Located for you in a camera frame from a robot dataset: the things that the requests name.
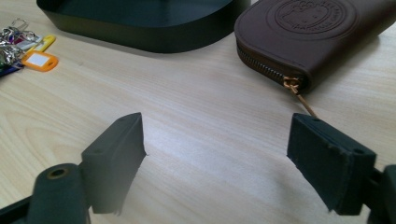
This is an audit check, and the orange key tag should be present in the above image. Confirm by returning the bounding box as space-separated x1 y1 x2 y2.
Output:
21 49 60 73

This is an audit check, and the brown zip wallet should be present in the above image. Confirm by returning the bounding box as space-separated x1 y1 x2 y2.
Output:
233 0 396 119

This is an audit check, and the yellow key tag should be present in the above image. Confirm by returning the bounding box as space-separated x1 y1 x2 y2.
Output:
28 34 57 53

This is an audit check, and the bunch of metal key rings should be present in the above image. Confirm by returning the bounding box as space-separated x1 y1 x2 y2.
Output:
0 18 43 68

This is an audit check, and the black oval tray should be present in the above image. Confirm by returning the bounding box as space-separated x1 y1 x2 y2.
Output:
35 0 252 54

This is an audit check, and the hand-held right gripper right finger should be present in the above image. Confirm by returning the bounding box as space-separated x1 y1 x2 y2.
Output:
286 112 377 217

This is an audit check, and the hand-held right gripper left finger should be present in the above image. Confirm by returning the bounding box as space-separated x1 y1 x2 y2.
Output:
79 111 148 217

